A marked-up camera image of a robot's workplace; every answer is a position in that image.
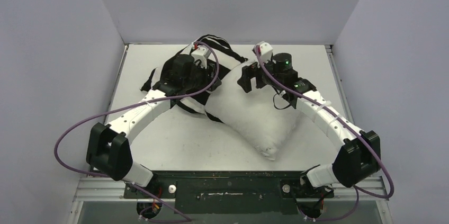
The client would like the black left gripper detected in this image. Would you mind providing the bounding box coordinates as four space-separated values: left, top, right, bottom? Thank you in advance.
183 61 221 92

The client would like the black white striped pillowcase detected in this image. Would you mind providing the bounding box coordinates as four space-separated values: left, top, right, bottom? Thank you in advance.
140 34 248 123

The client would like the white pillow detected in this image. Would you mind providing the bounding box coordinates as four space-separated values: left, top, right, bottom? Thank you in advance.
205 71 300 161

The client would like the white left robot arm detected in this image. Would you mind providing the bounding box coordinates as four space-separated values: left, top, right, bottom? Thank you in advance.
86 55 221 198

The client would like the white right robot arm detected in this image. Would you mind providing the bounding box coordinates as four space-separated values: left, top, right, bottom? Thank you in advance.
237 53 381 196

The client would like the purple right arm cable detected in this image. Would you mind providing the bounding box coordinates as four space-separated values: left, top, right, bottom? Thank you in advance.
254 46 395 200

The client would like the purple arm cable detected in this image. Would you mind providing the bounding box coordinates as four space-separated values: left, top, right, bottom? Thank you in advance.
53 40 222 181
254 46 395 200

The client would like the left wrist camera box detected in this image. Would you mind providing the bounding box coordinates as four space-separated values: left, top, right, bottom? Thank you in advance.
190 46 212 68

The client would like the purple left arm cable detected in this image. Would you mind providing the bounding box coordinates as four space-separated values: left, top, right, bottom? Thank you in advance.
53 40 222 181

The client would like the black metal base rail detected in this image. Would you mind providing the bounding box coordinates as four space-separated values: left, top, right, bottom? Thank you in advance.
76 169 388 224

